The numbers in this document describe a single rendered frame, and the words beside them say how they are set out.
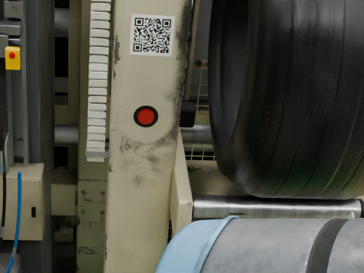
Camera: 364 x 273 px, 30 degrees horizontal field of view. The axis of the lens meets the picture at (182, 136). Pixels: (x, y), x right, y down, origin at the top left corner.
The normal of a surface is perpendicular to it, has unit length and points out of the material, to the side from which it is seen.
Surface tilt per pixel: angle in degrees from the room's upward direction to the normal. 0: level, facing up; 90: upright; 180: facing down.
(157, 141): 90
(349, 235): 23
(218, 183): 0
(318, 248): 31
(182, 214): 90
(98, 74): 90
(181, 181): 0
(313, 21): 62
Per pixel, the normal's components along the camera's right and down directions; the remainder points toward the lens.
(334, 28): 0.12, 0.03
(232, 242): -0.37, -0.80
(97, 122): 0.09, 0.50
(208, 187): 0.09, -0.87
